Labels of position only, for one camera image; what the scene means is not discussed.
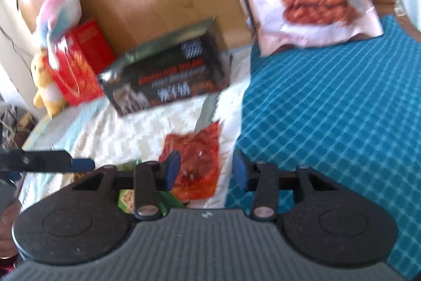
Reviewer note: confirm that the teal patterned cloth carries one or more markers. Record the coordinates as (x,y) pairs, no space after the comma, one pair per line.
(352,112)

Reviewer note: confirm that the person hand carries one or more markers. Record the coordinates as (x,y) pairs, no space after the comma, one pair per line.
(10,214)

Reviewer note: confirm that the dark green snack packet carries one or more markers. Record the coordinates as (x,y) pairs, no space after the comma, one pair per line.
(124,183)

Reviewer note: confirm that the red gift box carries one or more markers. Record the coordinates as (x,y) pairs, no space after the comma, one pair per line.
(82,54)

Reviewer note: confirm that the pastel plush toy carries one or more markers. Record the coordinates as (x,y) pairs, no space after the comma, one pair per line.
(54,20)

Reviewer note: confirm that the red spicy snack packet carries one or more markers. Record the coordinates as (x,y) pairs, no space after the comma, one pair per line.
(200,169)

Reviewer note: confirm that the yellow duck plush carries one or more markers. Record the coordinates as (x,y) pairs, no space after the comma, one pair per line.
(48,96)

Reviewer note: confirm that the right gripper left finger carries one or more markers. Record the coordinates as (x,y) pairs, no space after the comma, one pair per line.
(149,178)

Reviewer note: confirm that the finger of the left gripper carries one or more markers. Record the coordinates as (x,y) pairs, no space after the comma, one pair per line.
(43,161)

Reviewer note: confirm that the black sheep print box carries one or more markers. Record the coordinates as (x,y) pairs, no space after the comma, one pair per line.
(183,64)

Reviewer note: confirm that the patterned bed sheet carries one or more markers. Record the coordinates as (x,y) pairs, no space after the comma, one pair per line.
(96,131)

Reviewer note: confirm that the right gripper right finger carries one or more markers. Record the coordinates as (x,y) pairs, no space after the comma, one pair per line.
(262,178)

